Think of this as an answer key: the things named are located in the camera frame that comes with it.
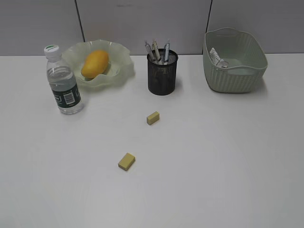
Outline light green woven basket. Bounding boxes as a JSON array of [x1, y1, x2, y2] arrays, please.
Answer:
[[203, 28, 268, 93]]

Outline grey click pen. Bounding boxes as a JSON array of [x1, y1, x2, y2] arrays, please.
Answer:
[[145, 41, 156, 63]]

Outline white waste paper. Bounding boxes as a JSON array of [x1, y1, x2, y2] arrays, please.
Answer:
[[209, 48, 228, 68]]

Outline black mesh pen holder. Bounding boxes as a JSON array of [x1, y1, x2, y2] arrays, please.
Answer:
[[146, 50, 178, 95]]

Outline clear plastic water bottle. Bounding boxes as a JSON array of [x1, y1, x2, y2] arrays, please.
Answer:
[[44, 45, 84, 114]]

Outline beige click pen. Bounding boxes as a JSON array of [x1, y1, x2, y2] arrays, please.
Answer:
[[152, 39, 162, 65]]

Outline yellow mango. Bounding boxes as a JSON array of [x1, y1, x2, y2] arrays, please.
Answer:
[[81, 50, 109, 79]]

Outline light blue click pen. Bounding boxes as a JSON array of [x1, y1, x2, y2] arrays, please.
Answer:
[[163, 39, 170, 65]]

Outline green frosted glass plate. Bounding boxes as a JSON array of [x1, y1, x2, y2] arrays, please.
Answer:
[[62, 39, 134, 89]]

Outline yellow eraser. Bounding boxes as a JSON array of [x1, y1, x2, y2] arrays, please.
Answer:
[[118, 153, 135, 171], [146, 111, 160, 125]]

